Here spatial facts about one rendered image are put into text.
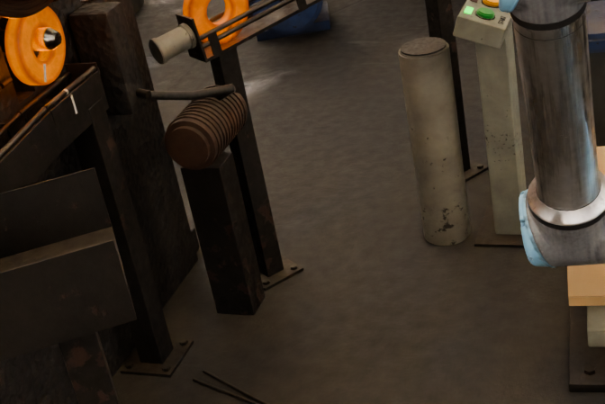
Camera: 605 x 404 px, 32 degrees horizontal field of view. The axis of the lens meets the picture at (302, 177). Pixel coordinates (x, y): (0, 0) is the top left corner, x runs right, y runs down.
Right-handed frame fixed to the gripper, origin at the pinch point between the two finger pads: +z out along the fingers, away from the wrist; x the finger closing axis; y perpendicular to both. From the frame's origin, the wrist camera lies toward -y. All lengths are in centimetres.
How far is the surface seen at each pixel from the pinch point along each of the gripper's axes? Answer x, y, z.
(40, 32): -62, -75, 9
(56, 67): -59, -73, 17
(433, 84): -1.9, -7.1, 25.8
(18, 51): -68, -76, 10
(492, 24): -3.8, 2.5, 6.7
